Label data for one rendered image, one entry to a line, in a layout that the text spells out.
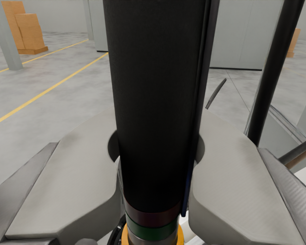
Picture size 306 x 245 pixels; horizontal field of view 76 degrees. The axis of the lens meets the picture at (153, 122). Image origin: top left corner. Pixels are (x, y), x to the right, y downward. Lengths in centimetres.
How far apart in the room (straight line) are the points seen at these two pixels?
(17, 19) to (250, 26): 707
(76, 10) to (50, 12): 165
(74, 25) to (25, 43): 591
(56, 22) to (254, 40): 1162
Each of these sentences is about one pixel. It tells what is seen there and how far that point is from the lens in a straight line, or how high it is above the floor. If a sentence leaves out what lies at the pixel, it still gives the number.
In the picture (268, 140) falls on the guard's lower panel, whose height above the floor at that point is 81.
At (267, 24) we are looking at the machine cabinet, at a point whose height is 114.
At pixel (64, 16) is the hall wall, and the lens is 1422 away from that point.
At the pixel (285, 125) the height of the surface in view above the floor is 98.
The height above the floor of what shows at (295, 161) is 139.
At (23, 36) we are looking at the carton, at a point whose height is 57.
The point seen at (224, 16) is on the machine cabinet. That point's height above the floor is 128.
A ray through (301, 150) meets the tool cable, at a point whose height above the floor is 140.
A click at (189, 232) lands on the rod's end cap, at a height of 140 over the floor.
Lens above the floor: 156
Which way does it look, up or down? 31 degrees down
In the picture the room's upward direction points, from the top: straight up
